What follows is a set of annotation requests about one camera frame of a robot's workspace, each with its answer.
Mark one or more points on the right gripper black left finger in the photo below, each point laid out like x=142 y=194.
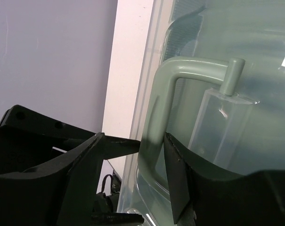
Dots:
x=49 y=172

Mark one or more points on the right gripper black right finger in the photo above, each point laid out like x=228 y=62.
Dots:
x=203 y=194

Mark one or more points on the green toolbox with clear lid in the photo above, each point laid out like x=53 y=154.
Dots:
x=213 y=76

